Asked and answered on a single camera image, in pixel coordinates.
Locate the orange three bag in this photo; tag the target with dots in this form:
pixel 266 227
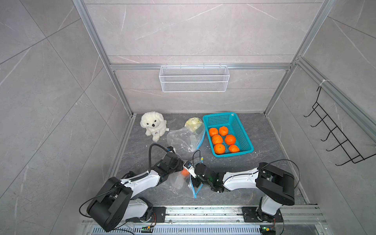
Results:
pixel 234 149

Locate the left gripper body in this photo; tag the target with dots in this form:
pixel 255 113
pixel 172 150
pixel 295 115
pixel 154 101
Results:
pixel 177 166

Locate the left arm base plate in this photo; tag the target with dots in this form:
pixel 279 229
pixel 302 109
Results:
pixel 156 214

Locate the yellow tissue packet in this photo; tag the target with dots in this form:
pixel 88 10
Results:
pixel 193 123

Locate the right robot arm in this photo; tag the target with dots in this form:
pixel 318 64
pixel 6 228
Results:
pixel 277 184

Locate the teal plastic basket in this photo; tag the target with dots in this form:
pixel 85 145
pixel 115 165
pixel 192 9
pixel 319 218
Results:
pixel 227 135

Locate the orange one bag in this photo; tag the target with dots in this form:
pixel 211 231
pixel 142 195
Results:
pixel 219 149

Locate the orange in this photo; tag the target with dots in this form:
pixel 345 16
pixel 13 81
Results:
pixel 213 132

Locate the white wire wall basket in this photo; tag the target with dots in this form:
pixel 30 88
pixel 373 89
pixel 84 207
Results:
pixel 201 78

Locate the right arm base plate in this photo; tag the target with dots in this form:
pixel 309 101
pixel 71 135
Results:
pixel 254 214

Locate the orange two bag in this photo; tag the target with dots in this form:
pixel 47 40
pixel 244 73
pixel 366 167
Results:
pixel 216 139

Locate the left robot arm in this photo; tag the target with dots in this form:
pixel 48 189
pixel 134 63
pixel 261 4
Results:
pixel 116 200

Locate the black wire hook rack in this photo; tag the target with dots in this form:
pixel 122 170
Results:
pixel 352 154

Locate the white plush dog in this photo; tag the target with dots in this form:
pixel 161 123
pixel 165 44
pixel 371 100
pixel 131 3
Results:
pixel 155 125

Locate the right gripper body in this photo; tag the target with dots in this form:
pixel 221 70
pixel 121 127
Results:
pixel 196 181

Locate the aluminium rail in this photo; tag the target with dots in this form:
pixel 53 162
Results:
pixel 237 214

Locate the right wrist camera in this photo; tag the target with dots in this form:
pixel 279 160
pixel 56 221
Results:
pixel 190 168

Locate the clear zip bag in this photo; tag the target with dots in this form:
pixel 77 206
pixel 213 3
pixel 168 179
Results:
pixel 184 185
pixel 185 141

